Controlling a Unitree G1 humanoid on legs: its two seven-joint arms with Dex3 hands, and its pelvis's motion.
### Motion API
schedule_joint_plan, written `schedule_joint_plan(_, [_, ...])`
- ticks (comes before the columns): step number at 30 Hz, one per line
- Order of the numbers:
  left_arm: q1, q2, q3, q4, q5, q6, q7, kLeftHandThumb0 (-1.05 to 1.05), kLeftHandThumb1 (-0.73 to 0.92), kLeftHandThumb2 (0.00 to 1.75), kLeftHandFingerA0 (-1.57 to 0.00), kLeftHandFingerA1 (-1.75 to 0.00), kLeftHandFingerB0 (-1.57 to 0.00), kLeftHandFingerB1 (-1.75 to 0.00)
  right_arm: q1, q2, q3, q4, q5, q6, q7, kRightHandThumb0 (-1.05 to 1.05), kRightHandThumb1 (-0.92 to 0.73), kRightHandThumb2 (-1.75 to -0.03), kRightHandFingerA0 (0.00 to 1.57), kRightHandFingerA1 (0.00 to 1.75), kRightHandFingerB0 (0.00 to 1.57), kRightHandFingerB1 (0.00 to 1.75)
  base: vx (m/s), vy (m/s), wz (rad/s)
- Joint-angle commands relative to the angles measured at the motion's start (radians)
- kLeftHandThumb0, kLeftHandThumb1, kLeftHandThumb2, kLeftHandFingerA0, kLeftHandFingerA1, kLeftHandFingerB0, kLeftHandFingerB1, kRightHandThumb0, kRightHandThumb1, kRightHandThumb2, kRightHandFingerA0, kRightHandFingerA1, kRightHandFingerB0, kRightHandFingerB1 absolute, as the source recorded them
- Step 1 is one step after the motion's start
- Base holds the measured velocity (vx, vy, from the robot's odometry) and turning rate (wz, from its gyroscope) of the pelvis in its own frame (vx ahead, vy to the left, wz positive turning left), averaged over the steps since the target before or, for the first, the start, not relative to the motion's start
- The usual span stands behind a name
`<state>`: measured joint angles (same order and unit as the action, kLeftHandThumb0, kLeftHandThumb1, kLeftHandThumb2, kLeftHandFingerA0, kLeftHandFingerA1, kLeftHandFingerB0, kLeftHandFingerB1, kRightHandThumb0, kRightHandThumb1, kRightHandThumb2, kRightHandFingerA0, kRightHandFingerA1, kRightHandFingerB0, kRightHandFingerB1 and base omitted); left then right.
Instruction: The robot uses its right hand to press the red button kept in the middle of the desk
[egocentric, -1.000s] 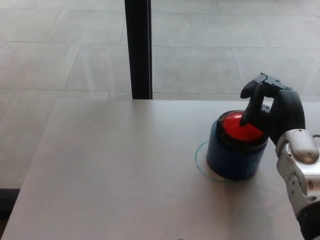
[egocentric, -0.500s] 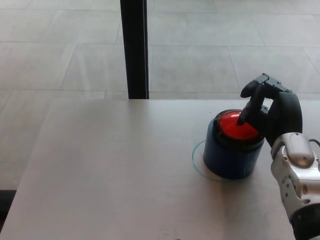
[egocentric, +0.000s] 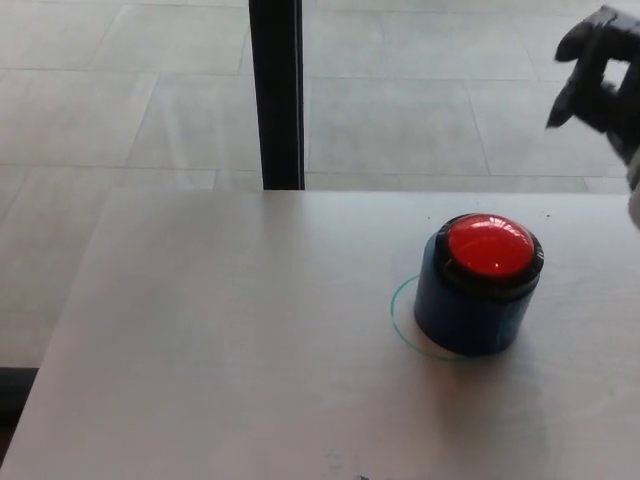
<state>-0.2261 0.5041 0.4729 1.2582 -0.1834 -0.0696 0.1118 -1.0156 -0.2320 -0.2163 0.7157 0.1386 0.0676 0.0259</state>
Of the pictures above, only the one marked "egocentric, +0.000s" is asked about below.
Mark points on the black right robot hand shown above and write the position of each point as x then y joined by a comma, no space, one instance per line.
590,95

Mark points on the red dome button blue base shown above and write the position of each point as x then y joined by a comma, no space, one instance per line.
470,310

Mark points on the black vertical post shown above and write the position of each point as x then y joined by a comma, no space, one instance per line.
278,95

